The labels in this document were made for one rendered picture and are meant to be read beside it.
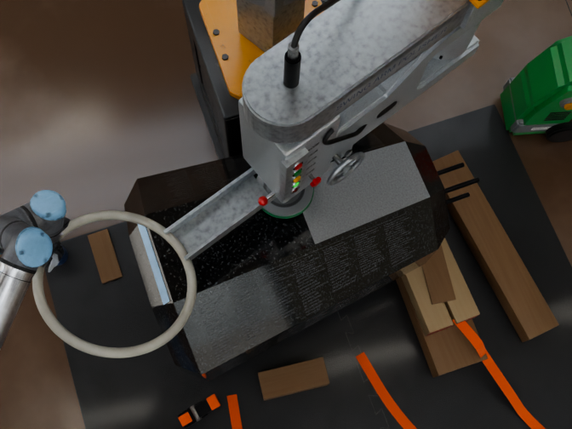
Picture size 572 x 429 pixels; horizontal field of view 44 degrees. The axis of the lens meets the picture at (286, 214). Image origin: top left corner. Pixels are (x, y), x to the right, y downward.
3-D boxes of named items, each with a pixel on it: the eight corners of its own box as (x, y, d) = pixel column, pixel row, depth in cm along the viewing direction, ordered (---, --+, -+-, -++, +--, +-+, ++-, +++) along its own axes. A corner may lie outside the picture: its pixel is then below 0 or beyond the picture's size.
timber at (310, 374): (263, 401, 323) (263, 399, 312) (257, 374, 327) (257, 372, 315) (328, 385, 326) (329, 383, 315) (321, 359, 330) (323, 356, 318)
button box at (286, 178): (299, 180, 223) (303, 144, 196) (304, 185, 223) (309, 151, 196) (278, 195, 222) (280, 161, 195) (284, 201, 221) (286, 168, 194)
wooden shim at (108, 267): (88, 236, 344) (87, 235, 343) (107, 229, 345) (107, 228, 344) (102, 283, 337) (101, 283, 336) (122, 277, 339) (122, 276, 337)
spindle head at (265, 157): (324, 99, 247) (336, 29, 204) (365, 145, 242) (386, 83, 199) (242, 159, 239) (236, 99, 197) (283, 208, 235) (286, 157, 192)
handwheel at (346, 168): (344, 145, 239) (349, 126, 224) (363, 167, 237) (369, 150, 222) (309, 170, 236) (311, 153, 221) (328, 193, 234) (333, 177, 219)
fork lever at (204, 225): (320, 111, 250) (321, 105, 245) (356, 151, 245) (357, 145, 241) (157, 226, 234) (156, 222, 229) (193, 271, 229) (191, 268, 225)
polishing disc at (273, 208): (265, 154, 264) (265, 153, 263) (320, 171, 263) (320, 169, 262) (247, 206, 258) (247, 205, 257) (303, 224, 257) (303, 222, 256)
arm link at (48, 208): (20, 196, 187) (54, 180, 193) (20, 220, 197) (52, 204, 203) (40, 223, 185) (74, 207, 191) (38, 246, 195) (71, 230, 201)
